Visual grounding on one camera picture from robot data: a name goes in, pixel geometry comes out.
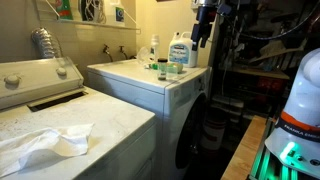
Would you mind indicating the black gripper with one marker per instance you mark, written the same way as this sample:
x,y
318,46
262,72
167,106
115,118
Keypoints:
x,y
202,29

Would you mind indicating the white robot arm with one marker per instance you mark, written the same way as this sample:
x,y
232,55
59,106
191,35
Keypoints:
x,y
295,140

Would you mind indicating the clear spray bottle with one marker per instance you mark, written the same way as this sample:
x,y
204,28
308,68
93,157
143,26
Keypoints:
x,y
154,49

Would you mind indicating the large white detergent jug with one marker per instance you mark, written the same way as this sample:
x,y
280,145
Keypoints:
x,y
180,50

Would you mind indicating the cluttered storage shelf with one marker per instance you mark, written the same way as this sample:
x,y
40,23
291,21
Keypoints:
x,y
254,58

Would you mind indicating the small clear glass jar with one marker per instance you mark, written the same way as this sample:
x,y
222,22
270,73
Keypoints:
x,y
162,68

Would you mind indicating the white front-load washing machine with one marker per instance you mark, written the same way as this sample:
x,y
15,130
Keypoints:
x,y
178,101

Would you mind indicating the white and red bucket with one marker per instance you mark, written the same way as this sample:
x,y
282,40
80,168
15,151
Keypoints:
x,y
213,131

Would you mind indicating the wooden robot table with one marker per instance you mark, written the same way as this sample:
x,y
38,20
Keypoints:
x,y
241,162

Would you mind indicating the white top-load dryer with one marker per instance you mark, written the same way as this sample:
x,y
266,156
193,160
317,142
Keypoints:
x,y
49,93

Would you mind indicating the white crumpled cloth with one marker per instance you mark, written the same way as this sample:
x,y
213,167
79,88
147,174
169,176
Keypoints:
x,y
66,141

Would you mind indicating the right wall water faucet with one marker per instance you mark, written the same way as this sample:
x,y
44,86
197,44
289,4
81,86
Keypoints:
x,y
123,52

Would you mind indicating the wall water faucet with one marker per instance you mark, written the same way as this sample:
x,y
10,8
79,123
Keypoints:
x,y
123,52
106,51

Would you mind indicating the wall shelf with supplies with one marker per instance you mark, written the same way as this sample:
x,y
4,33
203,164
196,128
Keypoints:
x,y
103,13

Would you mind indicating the left wall water faucet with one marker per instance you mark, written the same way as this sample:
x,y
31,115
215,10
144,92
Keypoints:
x,y
106,51

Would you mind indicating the silver flexible vent duct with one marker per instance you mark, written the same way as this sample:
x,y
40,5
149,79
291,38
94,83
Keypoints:
x,y
47,44

